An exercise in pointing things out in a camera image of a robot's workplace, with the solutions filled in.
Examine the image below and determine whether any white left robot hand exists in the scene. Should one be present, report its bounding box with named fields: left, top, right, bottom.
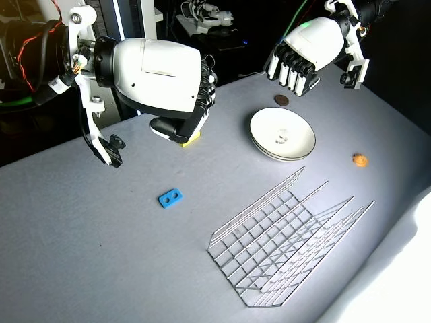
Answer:
left=264, top=16, right=347, bottom=98

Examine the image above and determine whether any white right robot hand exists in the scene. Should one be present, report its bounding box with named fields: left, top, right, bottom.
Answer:
left=93, top=36, right=219, bottom=145

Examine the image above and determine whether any yellow rectangular block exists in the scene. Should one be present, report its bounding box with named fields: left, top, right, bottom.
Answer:
left=180, top=131, right=202, bottom=148

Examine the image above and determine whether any spare white robot hand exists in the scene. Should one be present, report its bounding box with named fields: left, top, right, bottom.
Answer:
left=181, top=0, right=235, bottom=34

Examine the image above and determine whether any blue block with two holes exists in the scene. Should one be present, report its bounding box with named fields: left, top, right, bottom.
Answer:
left=157, top=188, right=185, bottom=209

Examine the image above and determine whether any green cable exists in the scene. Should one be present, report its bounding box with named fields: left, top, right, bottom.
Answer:
left=0, top=96, right=36, bottom=108
left=281, top=0, right=309, bottom=40

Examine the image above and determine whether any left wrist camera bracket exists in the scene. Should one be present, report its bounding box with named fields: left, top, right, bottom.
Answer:
left=325, top=0, right=370, bottom=90

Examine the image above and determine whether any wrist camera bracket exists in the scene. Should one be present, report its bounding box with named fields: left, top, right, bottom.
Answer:
left=68, top=3, right=127, bottom=169
left=325, top=0, right=370, bottom=90

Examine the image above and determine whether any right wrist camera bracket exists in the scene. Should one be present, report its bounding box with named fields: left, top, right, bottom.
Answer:
left=68, top=3, right=127, bottom=169

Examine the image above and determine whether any silver wire dish rack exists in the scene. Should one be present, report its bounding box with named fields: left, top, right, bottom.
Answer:
left=205, top=166, right=376, bottom=309

